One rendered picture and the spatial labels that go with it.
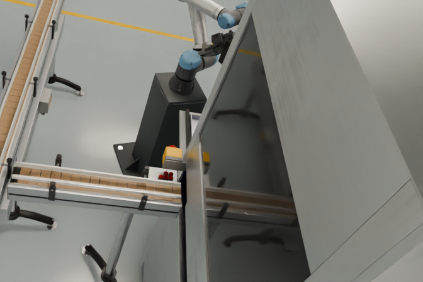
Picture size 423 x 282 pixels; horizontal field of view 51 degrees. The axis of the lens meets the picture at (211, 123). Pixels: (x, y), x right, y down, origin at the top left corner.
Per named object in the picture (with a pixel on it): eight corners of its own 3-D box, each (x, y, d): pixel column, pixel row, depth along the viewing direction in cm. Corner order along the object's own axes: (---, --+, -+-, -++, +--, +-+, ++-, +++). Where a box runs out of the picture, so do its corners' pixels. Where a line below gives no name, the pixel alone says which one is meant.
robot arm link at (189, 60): (170, 70, 251) (177, 51, 242) (187, 63, 260) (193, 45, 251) (185, 83, 247) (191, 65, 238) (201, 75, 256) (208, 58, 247)
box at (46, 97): (48, 113, 259) (48, 102, 253) (38, 112, 257) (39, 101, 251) (51, 99, 267) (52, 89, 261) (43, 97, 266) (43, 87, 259)
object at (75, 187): (176, 191, 201) (185, 170, 190) (176, 221, 190) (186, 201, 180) (16, 171, 183) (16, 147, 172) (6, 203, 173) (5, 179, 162)
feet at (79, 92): (82, 98, 338) (84, 85, 328) (13, 86, 325) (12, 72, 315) (84, 90, 343) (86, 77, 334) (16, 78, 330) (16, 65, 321)
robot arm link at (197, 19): (190, 71, 259) (172, -25, 239) (206, 64, 269) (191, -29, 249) (204, 72, 251) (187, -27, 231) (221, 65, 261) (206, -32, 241)
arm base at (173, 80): (165, 77, 260) (169, 65, 254) (187, 76, 268) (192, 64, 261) (174, 95, 252) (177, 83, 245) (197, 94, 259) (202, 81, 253)
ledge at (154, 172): (175, 197, 196) (177, 195, 195) (146, 194, 193) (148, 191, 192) (175, 172, 206) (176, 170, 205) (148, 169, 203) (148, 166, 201)
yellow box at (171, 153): (178, 170, 194) (182, 160, 189) (162, 169, 192) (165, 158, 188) (177, 157, 199) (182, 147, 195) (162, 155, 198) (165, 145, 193)
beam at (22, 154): (7, 223, 210) (7, 209, 202) (-11, 221, 208) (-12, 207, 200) (63, 28, 319) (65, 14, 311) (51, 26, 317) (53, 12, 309)
